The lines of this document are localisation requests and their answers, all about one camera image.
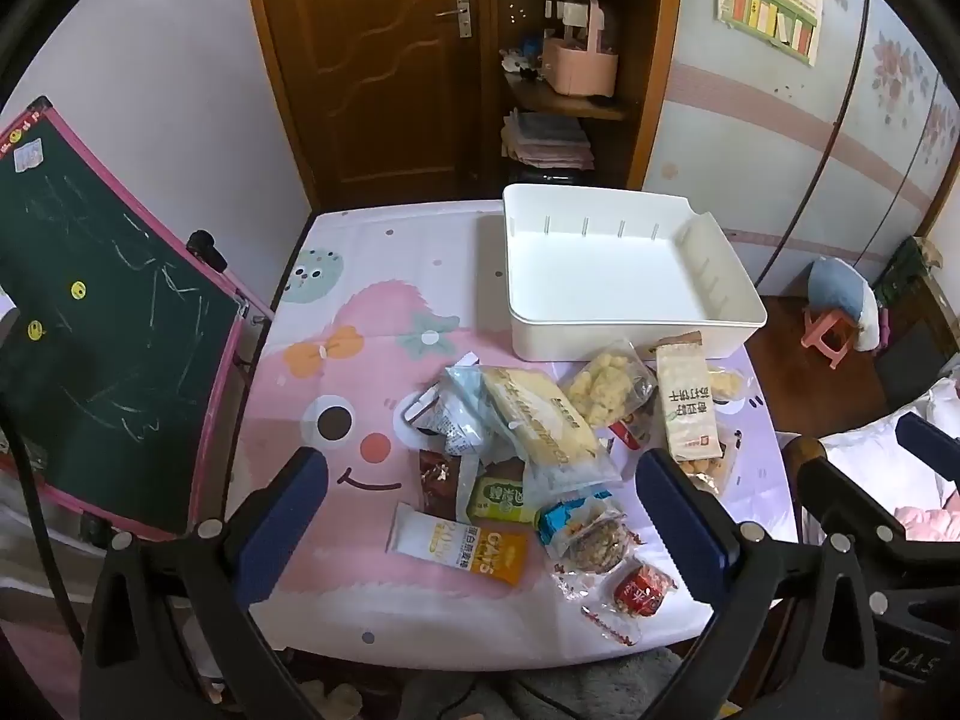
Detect silver door handle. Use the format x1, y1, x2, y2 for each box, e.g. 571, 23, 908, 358
435, 0, 473, 38

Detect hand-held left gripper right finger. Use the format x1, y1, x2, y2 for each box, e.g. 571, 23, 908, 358
636, 448, 901, 720

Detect pink stool with cushion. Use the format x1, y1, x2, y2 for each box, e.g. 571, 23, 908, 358
806, 255, 882, 353

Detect small brown packet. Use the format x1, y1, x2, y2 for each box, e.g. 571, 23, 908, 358
416, 448, 462, 522

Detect floral sliding wardrobe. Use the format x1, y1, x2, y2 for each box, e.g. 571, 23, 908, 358
641, 0, 960, 301

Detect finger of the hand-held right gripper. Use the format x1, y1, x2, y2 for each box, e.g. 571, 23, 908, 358
796, 456, 960, 595
896, 412, 960, 485

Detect pink plastic stool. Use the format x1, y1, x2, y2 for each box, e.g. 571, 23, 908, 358
801, 304, 863, 370

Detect stack of folded towels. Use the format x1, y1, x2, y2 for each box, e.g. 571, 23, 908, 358
501, 111, 597, 170

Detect white pillow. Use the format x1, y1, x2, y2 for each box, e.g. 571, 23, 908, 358
817, 379, 960, 511

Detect grey fuzzy cloth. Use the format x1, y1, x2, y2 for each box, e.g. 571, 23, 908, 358
405, 645, 683, 720

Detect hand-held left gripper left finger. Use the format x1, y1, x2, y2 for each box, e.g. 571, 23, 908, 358
79, 446, 331, 720

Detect pink blanket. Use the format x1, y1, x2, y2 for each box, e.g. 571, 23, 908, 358
896, 495, 960, 541

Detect white plastic storage bin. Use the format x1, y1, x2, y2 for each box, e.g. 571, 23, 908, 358
501, 182, 767, 361

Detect pink handled basket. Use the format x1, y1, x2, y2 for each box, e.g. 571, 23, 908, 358
541, 0, 622, 98

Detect green chalkboard pink frame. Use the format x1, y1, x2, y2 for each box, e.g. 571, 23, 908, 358
0, 96, 275, 541

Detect brown wooden door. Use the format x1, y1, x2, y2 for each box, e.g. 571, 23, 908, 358
240, 0, 496, 211

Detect brown wooden post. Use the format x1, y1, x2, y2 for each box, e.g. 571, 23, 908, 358
780, 435, 826, 481

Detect clear packet brown nut cake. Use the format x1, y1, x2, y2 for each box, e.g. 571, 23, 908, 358
551, 510, 638, 601

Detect brown wooden shelf unit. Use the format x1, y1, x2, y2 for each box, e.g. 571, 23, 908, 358
487, 0, 687, 192

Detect green fabric bag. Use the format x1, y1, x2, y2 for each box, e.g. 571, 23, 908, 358
870, 236, 938, 308

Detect black easel knob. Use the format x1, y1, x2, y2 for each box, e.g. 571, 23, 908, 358
186, 229, 227, 271

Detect wall poster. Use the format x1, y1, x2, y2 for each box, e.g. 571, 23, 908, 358
714, 0, 826, 68

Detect long yellow cake packet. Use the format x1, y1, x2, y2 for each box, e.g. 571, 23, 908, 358
480, 364, 623, 503

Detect white orange bar packet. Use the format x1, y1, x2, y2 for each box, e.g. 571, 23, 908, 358
386, 502, 533, 587

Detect clear packet dark red cake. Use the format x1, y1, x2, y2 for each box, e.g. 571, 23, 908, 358
581, 561, 680, 646

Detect clear packet puffed rice block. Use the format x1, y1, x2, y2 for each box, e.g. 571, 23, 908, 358
562, 341, 657, 428

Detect small toy figures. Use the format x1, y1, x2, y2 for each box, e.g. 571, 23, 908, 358
499, 34, 545, 83

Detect black cable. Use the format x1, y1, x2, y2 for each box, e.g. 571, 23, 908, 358
0, 382, 87, 661

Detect beige cracker packet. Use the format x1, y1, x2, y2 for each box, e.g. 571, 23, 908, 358
654, 331, 725, 462

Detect dark bedside cabinet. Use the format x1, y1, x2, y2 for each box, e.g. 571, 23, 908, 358
874, 270, 960, 421

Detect pink cartoon tablecloth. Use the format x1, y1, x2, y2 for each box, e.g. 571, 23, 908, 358
244, 199, 800, 672

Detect clear bag yellow puff balls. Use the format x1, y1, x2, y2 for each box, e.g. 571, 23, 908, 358
679, 427, 740, 496

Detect white packet with red label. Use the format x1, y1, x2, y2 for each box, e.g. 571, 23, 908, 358
604, 409, 653, 451

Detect small green packet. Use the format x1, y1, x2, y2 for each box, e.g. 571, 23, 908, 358
466, 461, 541, 526

